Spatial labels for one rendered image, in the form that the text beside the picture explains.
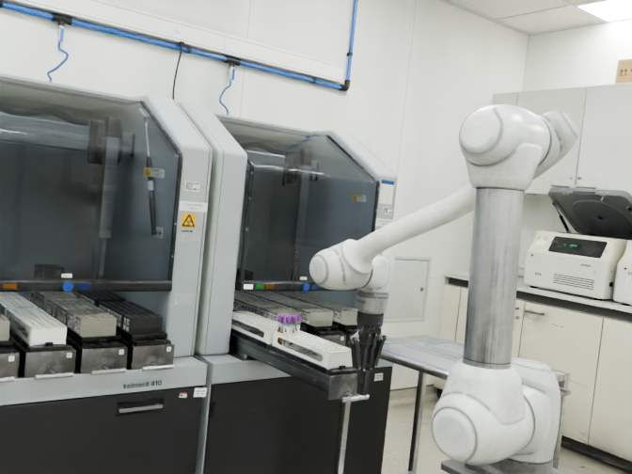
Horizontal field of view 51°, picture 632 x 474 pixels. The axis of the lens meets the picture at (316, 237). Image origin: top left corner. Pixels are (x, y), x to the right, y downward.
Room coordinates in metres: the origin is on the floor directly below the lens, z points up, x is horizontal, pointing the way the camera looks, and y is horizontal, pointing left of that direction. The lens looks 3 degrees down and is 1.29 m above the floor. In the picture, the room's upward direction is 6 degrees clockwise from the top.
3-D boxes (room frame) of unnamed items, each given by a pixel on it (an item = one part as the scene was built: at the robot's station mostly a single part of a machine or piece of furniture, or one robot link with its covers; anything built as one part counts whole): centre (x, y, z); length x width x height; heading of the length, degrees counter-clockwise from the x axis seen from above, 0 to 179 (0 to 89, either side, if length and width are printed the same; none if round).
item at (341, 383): (2.14, 0.06, 0.78); 0.73 x 0.14 x 0.09; 38
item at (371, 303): (1.83, -0.17, 1.03); 0.09 x 0.09 x 0.06
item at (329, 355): (2.03, -0.02, 0.83); 0.30 x 0.10 x 0.06; 38
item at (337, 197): (2.63, 0.16, 1.28); 0.61 x 0.51 x 0.63; 128
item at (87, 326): (1.97, 0.63, 0.85); 0.12 x 0.02 x 0.06; 129
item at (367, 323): (1.83, -0.17, 0.96); 0.08 x 0.07 x 0.09; 128
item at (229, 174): (2.79, 0.28, 0.81); 1.06 x 0.84 x 1.62; 38
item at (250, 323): (2.28, 0.17, 0.83); 0.30 x 0.10 x 0.06; 38
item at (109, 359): (2.15, 0.78, 0.78); 0.73 x 0.14 x 0.09; 38
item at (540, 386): (1.53, -0.52, 0.87); 0.18 x 0.16 x 0.22; 136
